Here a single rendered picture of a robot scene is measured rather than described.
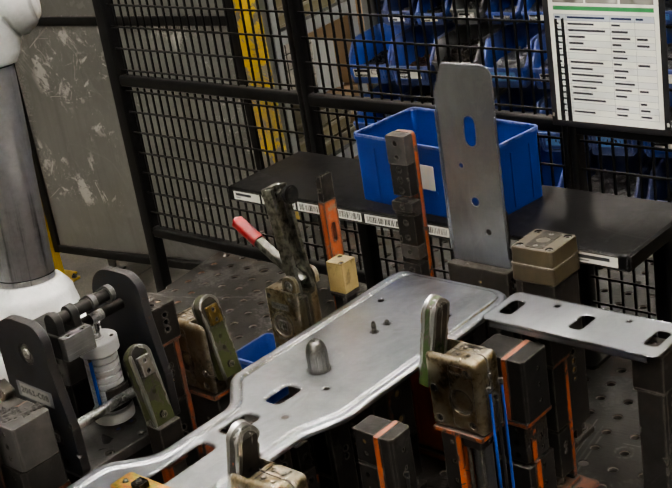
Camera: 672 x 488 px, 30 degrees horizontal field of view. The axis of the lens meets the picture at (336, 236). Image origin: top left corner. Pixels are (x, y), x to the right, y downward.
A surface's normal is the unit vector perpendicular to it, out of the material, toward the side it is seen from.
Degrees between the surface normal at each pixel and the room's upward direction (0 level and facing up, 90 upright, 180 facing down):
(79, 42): 88
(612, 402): 0
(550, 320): 0
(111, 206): 92
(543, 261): 88
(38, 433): 90
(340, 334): 0
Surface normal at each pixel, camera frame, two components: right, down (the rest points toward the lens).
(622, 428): -0.15, -0.92
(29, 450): 0.75, 0.15
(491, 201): -0.65, 0.37
